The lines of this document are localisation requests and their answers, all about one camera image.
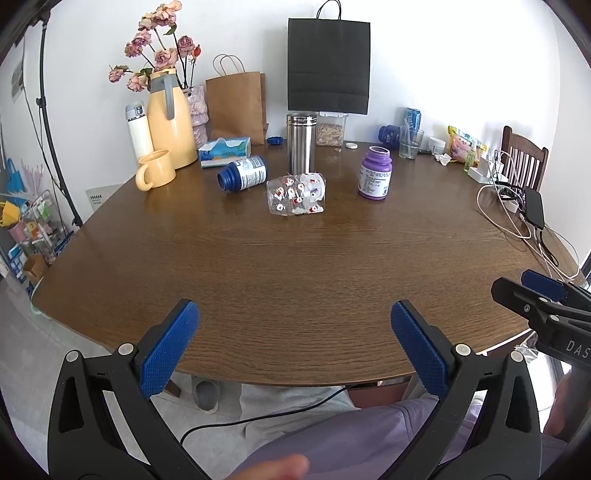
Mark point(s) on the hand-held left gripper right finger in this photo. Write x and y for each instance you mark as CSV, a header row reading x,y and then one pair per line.
x,y
418,341

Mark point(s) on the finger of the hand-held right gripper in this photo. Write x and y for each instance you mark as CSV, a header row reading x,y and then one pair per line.
x,y
512,293
542,281

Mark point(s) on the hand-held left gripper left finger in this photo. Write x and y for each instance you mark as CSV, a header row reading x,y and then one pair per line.
x,y
171,346

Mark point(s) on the clear printed plastic cup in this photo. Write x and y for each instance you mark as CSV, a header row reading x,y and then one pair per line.
x,y
295,194

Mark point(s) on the person's right forearm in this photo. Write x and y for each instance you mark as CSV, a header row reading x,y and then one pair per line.
x,y
570,406

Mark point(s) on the person's left hand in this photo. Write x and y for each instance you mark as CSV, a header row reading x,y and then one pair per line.
x,y
277,468

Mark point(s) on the grey slipper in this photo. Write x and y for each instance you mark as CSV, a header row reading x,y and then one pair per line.
x,y
206,397

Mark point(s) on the black phone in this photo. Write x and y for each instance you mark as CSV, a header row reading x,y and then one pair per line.
x,y
534,207

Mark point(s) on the white power adapter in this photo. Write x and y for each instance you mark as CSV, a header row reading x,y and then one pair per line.
x,y
510,204

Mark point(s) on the person's lavender clothing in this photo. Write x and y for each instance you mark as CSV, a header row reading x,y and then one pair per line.
x,y
369,438

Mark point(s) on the white charging block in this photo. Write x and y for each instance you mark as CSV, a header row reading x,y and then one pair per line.
x,y
482,173

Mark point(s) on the wooden chair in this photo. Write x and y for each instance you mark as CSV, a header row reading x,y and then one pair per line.
x,y
524,154

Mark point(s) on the small green bottle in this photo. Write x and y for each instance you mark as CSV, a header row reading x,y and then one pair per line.
x,y
471,159

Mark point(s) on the crumpled white tissue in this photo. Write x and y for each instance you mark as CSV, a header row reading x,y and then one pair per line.
x,y
443,158

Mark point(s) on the small cardboard box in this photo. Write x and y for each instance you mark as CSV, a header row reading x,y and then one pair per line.
x,y
34,269

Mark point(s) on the colourful snack packet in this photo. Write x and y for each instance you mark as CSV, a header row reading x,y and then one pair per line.
x,y
461,143

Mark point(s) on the grey labelled box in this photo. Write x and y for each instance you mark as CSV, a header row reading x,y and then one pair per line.
x,y
104,198

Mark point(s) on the white round jar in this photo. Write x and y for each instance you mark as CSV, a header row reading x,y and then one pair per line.
x,y
437,144

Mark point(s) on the purple pill bottle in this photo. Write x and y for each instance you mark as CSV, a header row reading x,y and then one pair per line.
x,y
375,177

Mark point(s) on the yellow mug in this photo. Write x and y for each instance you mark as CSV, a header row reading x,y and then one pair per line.
x,y
159,168

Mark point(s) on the clear drinking glass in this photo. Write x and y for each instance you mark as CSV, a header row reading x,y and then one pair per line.
x,y
411,145

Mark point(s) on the blue pill bottle white label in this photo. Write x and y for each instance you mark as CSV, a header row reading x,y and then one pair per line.
x,y
244,173

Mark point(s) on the dark blue supplement bottle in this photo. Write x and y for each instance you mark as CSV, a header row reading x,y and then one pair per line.
x,y
388,134

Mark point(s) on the blue drink can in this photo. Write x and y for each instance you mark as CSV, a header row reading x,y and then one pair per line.
x,y
413,117

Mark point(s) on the blue tissue box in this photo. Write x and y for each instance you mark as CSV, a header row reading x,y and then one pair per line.
x,y
226,152

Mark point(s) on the white thermos bottle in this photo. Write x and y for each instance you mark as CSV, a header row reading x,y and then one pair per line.
x,y
138,136

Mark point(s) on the yellow thermos jug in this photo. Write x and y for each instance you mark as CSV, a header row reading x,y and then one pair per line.
x,y
173,129

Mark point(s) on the clear cereal container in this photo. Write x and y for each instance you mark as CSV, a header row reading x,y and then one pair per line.
x,y
331,131

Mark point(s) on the stainless steel canister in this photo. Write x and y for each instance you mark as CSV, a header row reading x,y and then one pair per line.
x,y
301,143

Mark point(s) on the blue bottle cap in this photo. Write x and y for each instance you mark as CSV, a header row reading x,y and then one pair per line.
x,y
274,140

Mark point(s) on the blue tote bag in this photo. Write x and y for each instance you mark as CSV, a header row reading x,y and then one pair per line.
x,y
13,177

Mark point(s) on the pink textured vase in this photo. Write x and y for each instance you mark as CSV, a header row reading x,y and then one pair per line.
x,y
198,115

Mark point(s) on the brown paper bag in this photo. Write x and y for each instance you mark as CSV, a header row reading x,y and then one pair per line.
x,y
235,110

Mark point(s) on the black light stand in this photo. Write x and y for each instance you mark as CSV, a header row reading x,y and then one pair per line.
x,y
48,124

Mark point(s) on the dried pink flowers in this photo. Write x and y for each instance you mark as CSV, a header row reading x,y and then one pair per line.
x,y
161,55

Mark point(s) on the black paper bag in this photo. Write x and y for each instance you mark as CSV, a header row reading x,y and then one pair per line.
x,y
328,64

